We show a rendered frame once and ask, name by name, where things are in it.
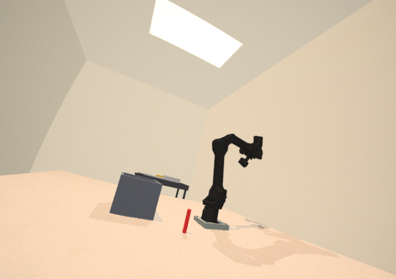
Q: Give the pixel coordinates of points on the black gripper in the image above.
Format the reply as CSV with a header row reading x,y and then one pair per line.
x,y
244,162

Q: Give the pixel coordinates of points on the red peg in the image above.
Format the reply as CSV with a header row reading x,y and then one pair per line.
x,y
186,222

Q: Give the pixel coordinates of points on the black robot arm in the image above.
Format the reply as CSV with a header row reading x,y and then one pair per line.
x,y
217,194

